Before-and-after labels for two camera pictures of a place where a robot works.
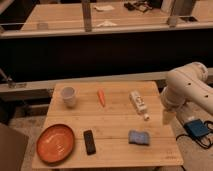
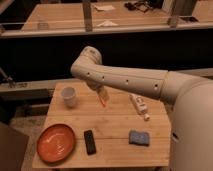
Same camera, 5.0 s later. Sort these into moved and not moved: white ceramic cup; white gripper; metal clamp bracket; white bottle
Moved: white gripper
Not moved: metal clamp bracket; white bottle; white ceramic cup
